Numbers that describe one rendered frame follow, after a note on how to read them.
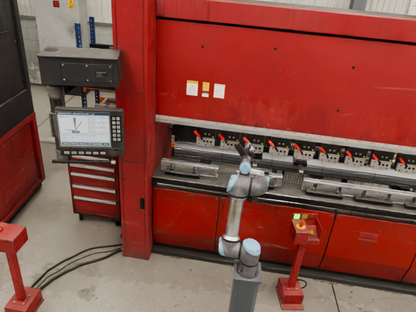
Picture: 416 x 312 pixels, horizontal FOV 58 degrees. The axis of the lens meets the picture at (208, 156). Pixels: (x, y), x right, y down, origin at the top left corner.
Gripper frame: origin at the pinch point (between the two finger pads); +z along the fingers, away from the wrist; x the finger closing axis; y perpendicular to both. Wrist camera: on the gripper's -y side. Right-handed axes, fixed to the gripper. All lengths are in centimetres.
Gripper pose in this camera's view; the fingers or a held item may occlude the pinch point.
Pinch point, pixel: (246, 145)
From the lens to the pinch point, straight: 295.8
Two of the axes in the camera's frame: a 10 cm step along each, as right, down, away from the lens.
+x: 6.9, -5.8, -4.3
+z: 1.5, -4.7, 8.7
